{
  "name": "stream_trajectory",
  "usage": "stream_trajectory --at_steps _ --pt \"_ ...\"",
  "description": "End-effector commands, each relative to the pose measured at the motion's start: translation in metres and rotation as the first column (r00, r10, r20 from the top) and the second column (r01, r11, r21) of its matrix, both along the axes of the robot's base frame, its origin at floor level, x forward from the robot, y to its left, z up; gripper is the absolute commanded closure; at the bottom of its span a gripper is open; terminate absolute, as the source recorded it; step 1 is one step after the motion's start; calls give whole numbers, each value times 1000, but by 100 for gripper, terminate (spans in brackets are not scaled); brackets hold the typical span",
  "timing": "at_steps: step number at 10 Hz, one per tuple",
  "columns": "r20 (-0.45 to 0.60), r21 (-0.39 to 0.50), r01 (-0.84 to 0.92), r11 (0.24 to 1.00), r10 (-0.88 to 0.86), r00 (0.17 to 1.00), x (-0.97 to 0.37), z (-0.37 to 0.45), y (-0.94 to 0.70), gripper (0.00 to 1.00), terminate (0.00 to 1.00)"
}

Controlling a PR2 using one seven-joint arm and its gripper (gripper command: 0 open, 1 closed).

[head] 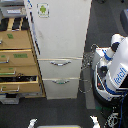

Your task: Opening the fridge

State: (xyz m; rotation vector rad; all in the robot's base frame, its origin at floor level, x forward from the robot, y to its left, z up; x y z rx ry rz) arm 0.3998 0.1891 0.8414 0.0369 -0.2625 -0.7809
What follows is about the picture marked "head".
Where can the white fridge drawer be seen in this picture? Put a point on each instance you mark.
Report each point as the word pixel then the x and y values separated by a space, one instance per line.
pixel 61 88
pixel 60 68

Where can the white fridge bottom drawer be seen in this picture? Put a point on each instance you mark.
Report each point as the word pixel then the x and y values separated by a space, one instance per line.
pixel 61 88

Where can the grey box on cabinet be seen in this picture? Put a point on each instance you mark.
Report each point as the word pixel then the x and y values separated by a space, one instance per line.
pixel 13 11

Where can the white blue second robot arm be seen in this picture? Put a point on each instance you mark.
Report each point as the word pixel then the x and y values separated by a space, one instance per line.
pixel 116 61

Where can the green android sticker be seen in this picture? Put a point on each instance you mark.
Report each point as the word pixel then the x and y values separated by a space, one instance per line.
pixel 43 10

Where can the white fridge middle drawer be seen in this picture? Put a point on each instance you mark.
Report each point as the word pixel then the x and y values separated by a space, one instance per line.
pixel 60 68

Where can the wooden drawer cabinet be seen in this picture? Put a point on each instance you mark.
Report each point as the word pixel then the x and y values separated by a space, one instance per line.
pixel 19 69

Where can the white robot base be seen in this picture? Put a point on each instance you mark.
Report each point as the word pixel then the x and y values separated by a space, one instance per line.
pixel 99 72

